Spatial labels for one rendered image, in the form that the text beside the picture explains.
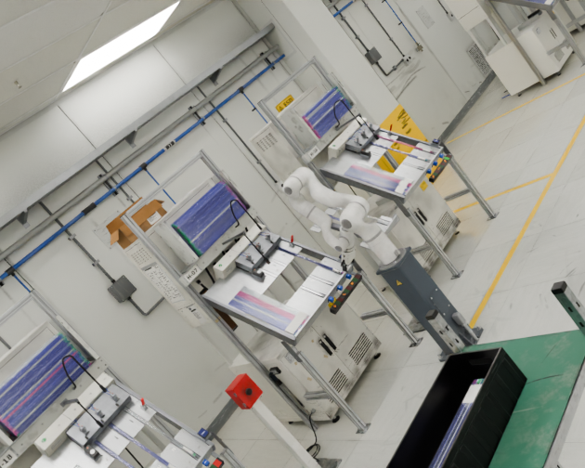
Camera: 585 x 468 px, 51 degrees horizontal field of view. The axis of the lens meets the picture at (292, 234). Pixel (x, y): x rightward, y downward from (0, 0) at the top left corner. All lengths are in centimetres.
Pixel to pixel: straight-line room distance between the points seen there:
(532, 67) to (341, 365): 464
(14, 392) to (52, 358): 24
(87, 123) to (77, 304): 159
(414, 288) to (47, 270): 292
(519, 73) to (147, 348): 518
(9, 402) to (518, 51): 630
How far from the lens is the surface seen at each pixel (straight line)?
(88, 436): 348
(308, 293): 388
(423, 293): 367
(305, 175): 363
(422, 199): 514
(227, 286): 400
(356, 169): 475
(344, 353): 426
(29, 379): 353
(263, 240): 417
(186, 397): 545
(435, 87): 867
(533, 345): 176
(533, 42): 765
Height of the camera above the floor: 188
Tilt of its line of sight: 11 degrees down
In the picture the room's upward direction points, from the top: 40 degrees counter-clockwise
